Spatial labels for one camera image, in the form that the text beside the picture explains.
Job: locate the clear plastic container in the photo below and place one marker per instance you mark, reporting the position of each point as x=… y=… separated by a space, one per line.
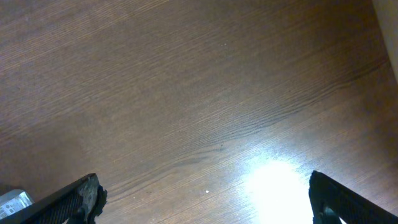
x=14 y=201

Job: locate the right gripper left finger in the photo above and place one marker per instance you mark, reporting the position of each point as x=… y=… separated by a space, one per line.
x=77 y=203

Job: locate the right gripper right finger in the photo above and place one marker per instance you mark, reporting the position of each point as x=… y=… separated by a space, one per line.
x=332 y=202

